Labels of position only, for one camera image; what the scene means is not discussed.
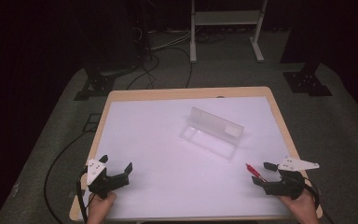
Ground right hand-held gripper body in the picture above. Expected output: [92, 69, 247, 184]
[262, 157, 321, 201]

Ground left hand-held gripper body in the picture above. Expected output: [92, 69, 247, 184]
[86, 158, 131, 200]

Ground red pen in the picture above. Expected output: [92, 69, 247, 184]
[245, 162, 268, 183]

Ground clear plastic pencil case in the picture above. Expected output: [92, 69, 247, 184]
[178, 106, 245, 161]

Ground person's left hand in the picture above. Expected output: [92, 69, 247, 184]
[87, 191, 118, 224]

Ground person's right hand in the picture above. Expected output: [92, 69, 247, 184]
[277, 189, 322, 224]

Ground white table mat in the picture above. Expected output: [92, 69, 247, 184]
[79, 96, 293, 221]

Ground black stand base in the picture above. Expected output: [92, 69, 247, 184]
[282, 63, 334, 97]
[73, 66, 117, 102]

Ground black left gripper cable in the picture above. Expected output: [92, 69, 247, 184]
[76, 167, 91, 224]

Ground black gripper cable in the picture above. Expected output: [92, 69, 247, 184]
[76, 167, 91, 224]
[302, 176, 336, 224]

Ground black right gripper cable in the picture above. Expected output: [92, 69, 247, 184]
[302, 176, 336, 224]

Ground black floor cable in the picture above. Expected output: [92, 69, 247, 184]
[43, 132, 91, 224]
[125, 46, 194, 91]

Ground white floor cables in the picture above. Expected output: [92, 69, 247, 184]
[148, 29, 194, 52]

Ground white metal desk frame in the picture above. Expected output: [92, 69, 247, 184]
[189, 0, 269, 64]

